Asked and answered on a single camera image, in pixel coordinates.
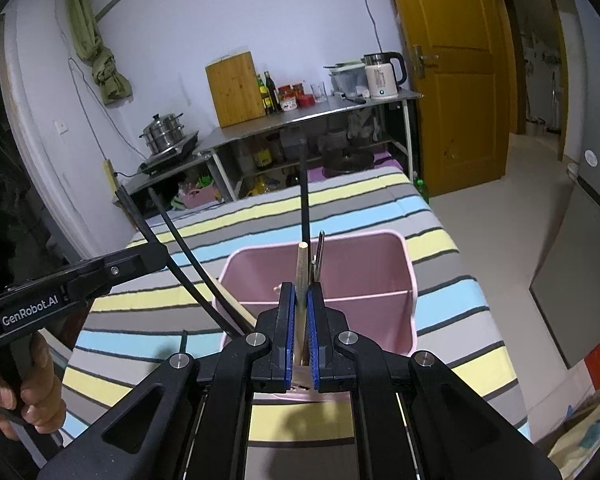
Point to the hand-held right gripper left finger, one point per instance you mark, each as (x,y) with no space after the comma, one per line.
(290,330)

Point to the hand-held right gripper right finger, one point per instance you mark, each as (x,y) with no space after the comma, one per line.
(314,330)

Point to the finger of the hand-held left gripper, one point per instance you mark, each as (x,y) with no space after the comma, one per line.
(129,265)

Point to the wooden chopstick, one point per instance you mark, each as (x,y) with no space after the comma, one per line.
(302,270)

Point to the thin metal utensil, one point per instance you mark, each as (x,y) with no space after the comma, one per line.
(320,255)

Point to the pink plastic utensil basket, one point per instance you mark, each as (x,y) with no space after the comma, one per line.
(360,270)

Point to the person's left hand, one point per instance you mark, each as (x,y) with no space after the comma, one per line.
(39,395)

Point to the low metal side table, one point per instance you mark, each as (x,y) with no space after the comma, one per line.
(154,180)

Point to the white power strip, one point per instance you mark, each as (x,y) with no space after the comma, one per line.
(109,177)

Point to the small pink storage basket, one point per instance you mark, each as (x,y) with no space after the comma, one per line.
(199,196)

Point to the black induction cooker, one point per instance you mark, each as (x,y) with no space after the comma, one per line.
(172,157)

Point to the stainless steel steamer pot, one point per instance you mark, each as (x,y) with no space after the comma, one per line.
(163,132)

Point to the black frying pan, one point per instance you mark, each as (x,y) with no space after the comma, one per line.
(347,162)

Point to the green plastic bottle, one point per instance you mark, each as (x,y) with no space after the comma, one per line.
(422,190)

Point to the green hanging cloth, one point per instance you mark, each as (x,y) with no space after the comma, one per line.
(104,70)

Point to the wooden cutting board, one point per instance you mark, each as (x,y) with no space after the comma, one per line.
(234,90)

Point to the green oil bottle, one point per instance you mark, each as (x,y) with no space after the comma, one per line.
(261,97)

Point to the metal shelf table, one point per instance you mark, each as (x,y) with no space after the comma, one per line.
(305,115)

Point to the dark sauce bottle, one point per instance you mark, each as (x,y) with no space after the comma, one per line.
(271,95)

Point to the red-lidded sauce jar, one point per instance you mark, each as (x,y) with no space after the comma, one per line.
(287,100)

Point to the red tin box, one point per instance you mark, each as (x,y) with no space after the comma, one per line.
(307,101)

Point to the clear drinking glass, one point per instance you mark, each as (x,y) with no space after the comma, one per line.
(319,92)

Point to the small red-lidded jar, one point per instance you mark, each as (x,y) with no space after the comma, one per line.
(299,91)

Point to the clear plastic storage box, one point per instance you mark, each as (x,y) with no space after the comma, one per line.
(347,80)

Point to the white electric kettle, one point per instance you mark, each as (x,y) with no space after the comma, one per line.
(382,77)

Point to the grey flat panel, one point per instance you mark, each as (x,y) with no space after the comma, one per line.
(575,270)

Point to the orange wooden door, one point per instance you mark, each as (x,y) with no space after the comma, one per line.
(450,85)

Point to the printed floor mat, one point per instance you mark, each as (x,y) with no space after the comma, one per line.
(590,430)

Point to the white wall socket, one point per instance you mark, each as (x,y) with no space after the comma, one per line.
(61,127)

